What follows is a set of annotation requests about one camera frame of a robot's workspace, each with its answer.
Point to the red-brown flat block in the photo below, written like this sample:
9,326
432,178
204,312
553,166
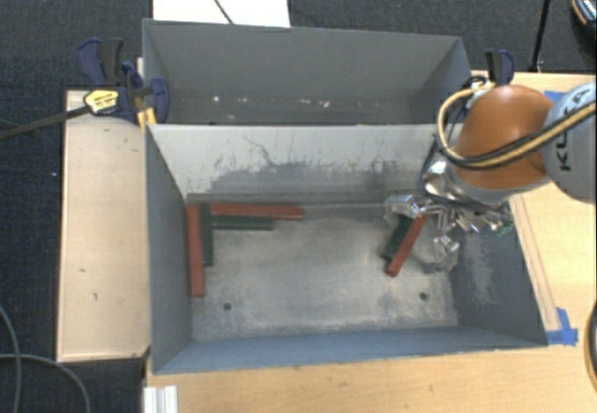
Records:
256,211
406,248
196,252

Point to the pale wood flat board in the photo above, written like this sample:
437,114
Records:
102,234

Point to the dark green flat block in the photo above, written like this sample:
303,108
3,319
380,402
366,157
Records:
242,224
207,238
395,241

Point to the grey metal bin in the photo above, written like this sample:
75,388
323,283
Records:
303,271

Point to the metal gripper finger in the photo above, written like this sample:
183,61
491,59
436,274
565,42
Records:
400,207
445,250

